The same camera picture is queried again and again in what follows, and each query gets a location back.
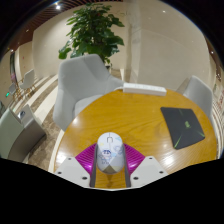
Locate black mouse pad green lines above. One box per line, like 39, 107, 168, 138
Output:
159, 106, 206, 150

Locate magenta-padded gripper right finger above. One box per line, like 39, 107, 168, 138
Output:
122, 143, 169, 189

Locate green potted plant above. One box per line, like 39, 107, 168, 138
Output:
58, 3, 125, 65

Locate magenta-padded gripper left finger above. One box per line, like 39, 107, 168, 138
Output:
54, 143, 99, 189

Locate grey wooden-legged lounge chair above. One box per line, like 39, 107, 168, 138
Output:
19, 68, 37, 97

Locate grey-green sofa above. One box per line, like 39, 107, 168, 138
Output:
0, 103, 47, 164

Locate white cartoon-print computer mouse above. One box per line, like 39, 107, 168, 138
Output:
96, 131, 126, 175

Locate white power strip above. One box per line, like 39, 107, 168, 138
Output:
122, 82, 168, 97

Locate grey shell chair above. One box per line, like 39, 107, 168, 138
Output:
52, 53, 125, 132
176, 75, 216, 128

